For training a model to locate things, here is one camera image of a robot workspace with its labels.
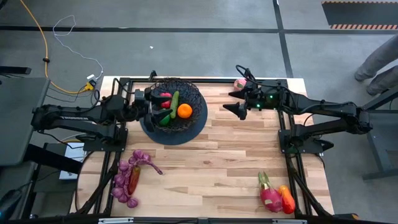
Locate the pink peach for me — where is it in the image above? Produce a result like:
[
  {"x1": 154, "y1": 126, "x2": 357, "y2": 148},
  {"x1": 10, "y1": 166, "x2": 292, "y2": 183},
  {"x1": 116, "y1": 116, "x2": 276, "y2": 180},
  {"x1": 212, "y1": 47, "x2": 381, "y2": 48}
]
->
[{"x1": 233, "y1": 78, "x2": 248, "y2": 91}]

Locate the yellow power plug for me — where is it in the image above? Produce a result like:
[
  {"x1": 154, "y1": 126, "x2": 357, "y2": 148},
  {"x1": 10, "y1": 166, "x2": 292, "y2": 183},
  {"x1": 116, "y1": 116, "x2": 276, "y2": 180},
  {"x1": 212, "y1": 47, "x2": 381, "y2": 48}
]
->
[{"x1": 85, "y1": 73, "x2": 98, "y2": 91}]

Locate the gray desk with black legs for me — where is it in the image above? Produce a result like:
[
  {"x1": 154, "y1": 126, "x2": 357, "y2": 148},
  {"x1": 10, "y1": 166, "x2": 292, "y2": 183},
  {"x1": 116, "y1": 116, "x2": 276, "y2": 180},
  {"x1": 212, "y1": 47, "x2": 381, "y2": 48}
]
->
[{"x1": 362, "y1": 86, "x2": 398, "y2": 181}]

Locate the pink dragon fruit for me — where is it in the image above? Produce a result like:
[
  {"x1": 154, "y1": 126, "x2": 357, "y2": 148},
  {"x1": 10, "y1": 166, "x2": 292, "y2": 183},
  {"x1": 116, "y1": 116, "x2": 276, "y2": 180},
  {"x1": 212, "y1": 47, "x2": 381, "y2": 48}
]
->
[{"x1": 257, "y1": 171, "x2": 284, "y2": 213}]

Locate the yellow cable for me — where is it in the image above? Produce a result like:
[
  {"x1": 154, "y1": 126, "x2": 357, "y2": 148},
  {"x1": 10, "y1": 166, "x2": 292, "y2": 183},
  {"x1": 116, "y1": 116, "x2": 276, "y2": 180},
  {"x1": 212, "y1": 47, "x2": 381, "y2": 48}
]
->
[{"x1": 19, "y1": 0, "x2": 94, "y2": 95}]

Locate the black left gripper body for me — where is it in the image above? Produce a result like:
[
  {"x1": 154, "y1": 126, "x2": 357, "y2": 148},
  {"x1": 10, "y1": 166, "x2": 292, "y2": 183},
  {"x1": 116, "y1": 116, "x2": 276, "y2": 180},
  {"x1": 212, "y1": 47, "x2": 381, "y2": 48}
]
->
[{"x1": 134, "y1": 98, "x2": 153, "y2": 121}]

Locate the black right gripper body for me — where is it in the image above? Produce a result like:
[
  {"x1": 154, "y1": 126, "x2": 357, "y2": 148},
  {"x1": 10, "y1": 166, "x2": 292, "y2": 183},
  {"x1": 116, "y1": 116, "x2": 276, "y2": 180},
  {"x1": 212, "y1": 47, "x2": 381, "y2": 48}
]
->
[{"x1": 248, "y1": 82, "x2": 267, "y2": 110}]

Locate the orange-red mango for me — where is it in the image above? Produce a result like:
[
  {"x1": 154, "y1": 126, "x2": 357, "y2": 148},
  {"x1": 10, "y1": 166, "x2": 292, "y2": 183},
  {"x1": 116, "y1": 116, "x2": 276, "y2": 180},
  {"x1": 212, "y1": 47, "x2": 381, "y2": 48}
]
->
[{"x1": 278, "y1": 185, "x2": 296, "y2": 215}]

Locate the person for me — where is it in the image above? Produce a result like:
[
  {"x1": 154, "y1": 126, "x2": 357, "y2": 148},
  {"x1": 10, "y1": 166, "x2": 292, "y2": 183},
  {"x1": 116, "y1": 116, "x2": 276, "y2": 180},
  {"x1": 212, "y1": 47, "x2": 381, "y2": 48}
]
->
[{"x1": 354, "y1": 34, "x2": 398, "y2": 96}]

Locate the black hazard-striped floor mat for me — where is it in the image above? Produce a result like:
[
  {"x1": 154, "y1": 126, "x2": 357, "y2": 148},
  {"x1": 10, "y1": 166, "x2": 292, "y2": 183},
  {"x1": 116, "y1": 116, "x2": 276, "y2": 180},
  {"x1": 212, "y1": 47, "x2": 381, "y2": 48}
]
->
[{"x1": 322, "y1": 1, "x2": 398, "y2": 30}]

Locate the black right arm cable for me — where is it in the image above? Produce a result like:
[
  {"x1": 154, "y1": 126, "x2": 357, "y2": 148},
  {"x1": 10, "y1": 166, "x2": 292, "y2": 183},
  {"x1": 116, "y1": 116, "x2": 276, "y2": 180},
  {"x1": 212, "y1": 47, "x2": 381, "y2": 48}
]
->
[{"x1": 235, "y1": 64, "x2": 262, "y2": 90}]

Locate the purple grape bunch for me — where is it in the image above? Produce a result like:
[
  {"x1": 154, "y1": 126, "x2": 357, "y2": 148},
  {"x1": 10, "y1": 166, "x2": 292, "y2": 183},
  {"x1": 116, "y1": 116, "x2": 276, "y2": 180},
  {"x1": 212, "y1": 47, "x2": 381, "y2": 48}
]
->
[{"x1": 111, "y1": 149, "x2": 164, "y2": 208}]

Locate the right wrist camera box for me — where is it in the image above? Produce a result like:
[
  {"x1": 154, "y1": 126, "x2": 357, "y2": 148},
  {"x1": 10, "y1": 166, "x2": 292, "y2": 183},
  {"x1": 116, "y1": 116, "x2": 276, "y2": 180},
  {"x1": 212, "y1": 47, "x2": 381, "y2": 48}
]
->
[{"x1": 250, "y1": 84, "x2": 266, "y2": 102}]

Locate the red chili pepper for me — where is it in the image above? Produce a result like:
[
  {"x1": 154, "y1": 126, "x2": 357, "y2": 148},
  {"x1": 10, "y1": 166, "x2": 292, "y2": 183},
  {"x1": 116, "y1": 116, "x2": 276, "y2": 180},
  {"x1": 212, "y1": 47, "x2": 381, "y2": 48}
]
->
[{"x1": 127, "y1": 167, "x2": 141, "y2": 196}]

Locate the black wire basket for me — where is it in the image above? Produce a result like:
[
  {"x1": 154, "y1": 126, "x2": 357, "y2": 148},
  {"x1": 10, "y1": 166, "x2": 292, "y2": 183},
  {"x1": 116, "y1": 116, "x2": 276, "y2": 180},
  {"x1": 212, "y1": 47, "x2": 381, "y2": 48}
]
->
[{"x1": 148, "y1": 77, "x2": 205, "y2": 133}]

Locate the white cable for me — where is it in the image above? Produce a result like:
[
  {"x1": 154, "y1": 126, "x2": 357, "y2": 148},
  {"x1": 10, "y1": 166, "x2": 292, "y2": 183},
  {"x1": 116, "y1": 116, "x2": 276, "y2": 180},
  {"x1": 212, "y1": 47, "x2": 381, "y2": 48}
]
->
[{"x1": 52, "y1": 14, "x2": 104, "y2": 81}]

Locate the green cucumber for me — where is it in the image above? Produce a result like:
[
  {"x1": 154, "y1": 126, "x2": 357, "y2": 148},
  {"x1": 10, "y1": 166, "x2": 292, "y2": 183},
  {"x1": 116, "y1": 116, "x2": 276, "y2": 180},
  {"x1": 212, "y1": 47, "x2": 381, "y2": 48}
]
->
[{"x1": 170, "y1": 90, "x2": 180, "y2": 119}]

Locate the orange fruit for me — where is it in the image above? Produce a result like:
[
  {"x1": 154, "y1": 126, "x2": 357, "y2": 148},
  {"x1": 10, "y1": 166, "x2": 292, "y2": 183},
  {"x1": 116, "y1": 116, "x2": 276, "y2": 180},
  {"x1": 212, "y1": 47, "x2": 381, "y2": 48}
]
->
[{"x1": 177, "y1": 103, "x2": 193, "y2": 119}]

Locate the red bell pepper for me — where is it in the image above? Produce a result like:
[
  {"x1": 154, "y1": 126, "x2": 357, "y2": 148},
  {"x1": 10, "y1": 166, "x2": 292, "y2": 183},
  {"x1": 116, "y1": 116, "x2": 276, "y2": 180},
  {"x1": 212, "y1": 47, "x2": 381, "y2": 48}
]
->
[{"x1": 160, "y1": 92, "x2": 173, "y2": 109}]

